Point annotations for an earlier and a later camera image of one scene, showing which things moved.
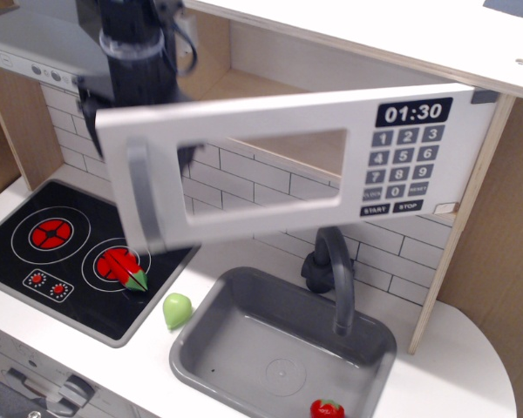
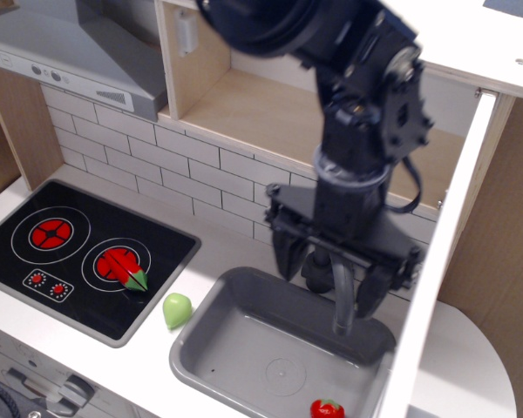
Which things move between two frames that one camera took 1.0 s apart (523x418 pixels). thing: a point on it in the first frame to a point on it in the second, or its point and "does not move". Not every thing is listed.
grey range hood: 56,43 does not move
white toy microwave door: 408,155 to 490,129
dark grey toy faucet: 329,268 does not move
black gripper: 142,72 to 345,213
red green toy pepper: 121,265 does not move
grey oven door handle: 75,394 does not move
